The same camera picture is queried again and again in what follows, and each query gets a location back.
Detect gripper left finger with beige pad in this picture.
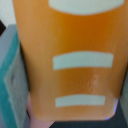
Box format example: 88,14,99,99
0,25,28,128

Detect gripper right finger with beige pad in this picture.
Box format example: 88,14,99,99
113,69,128,128

